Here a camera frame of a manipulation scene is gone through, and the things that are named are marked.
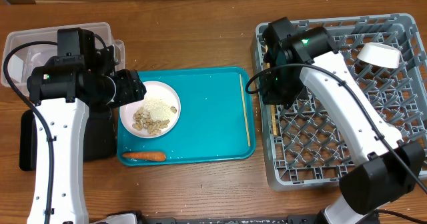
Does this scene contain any wooden chopstick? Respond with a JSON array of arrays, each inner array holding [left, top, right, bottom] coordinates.
[[239, 75, 251, 147], [264, 47, 278, 136]]

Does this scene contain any white bowl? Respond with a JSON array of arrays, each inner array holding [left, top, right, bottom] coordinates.
[[357, 42, 400, 69]]

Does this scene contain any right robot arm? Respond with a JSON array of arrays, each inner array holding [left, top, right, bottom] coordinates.
[[255, 18, 425, 223]]

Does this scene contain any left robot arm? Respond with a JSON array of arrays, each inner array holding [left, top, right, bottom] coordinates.
[[27, 28, 146, 223]]

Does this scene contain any grey dishwasher rack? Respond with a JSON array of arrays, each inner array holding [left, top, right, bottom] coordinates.
[[260, 13, 426, 191]]

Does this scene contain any pile of peanuts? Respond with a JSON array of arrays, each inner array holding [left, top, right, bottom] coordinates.
[[131, 107, 177, 136]]

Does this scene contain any pile of rice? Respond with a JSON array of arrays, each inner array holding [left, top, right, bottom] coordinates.
[[142, 97, 173, 121]]

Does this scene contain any white round plate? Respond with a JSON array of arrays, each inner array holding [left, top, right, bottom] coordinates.
[[119, 81, 181, 139]]

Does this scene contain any black tray bin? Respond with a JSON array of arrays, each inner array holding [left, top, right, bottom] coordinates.
[[19, 109, 117, 171]]

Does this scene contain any orange carrot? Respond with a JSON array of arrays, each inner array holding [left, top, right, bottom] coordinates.
[[122, 152, 166, 162]]

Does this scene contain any teal serving tray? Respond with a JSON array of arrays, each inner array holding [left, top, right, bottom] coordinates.
[[117, 67, 256, 166]]

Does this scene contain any clear plastic bin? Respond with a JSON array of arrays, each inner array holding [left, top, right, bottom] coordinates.
[[1, 22, 125, 96]]

